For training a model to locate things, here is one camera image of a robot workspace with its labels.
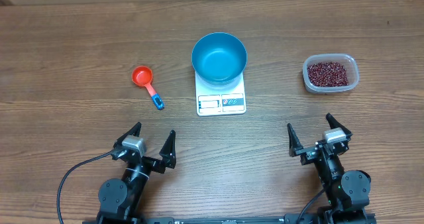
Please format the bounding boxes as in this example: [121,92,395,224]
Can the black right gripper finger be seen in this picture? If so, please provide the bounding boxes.
[287,123,303,157]
[325,113,352,140]

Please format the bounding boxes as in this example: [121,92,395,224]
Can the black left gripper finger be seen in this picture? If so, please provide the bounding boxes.
[159,130,176,169]
[115,122,142,147]

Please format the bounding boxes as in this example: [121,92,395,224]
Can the red measuring scoop blue handle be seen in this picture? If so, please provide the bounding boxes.
[132,66,164,110]

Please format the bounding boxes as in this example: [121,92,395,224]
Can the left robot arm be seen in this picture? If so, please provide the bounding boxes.
[95,122,176,223]

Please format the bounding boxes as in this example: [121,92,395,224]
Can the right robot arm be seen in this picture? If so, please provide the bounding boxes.
[282,113,377,224]

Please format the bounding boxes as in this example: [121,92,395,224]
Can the white digital kitchen scale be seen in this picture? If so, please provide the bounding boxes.
[195,72,246,117]

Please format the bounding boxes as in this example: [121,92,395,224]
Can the blue bowl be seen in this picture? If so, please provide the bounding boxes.
[191,32,248,85]

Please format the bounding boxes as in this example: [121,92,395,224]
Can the red beans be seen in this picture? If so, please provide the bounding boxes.
[307,62,349,87]

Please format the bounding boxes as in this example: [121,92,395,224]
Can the clear plastic container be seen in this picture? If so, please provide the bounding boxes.
[302,54,360,93]

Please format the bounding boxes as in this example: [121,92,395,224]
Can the right black cable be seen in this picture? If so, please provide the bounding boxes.
[296,186,329,224]

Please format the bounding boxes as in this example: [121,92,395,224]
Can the black cable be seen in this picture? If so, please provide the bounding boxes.
[296,186,329,224]
[56,150,115,224]

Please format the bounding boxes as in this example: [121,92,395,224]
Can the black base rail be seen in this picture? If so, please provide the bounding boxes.
[82,212,378,224]

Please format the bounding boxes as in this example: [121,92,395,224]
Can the left black cable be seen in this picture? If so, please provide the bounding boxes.
[56,150,115,224]

